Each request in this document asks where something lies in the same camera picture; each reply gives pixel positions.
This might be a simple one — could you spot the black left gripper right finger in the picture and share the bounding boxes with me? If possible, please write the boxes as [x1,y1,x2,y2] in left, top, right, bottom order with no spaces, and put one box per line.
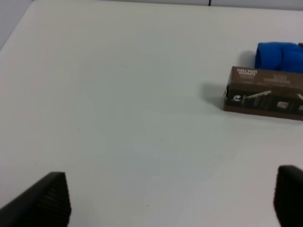
[274,166,303,227]

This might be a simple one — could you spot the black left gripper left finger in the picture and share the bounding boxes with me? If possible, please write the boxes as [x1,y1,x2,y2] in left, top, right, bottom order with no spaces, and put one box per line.
[0,172,71,227]

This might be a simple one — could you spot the blue towel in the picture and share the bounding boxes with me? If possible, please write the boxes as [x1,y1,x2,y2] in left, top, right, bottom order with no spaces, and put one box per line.
[254,42,303,73]

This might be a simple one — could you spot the brown coffee capsule box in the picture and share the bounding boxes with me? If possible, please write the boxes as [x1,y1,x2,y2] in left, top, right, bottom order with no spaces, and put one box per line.
[223,66,303,121]

